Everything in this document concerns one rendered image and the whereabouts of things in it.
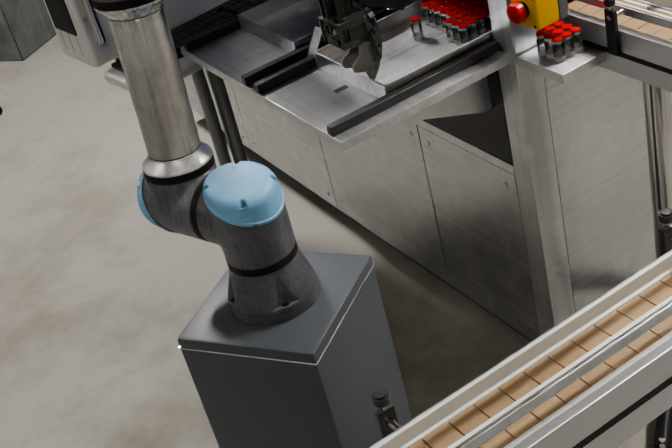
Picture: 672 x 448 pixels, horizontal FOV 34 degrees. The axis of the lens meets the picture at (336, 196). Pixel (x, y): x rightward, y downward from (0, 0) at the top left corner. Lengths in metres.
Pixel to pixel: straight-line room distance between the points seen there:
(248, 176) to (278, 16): 0.94
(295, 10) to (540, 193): 0.72
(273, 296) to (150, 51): 0.42
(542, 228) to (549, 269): 0.11
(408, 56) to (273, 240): 0.69
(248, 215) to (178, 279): 1.72
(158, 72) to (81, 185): 2.41
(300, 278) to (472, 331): 1.18
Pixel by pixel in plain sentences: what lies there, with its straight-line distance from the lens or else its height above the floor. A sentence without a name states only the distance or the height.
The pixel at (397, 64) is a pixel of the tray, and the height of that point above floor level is 0.88.
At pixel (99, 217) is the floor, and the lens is 3.81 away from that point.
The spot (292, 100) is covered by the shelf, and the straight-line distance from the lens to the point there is 2.18.
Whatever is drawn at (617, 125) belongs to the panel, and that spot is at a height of 0.60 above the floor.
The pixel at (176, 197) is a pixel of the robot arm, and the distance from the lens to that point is 1.74.
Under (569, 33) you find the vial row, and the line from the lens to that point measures 2.11.
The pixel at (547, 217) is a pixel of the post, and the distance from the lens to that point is 2.38.
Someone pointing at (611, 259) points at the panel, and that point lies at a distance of 2.58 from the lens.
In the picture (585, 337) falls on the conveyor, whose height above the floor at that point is 0.93.
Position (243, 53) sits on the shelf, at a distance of 2.44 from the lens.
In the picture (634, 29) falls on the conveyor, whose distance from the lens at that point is 2.08.
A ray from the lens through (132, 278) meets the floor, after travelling 3.44.
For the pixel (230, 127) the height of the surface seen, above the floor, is 0.41.
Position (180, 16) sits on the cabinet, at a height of 0.83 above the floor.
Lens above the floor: 1.85
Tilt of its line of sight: 32 degrees down
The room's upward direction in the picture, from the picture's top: 15 degrees counter-clockwise
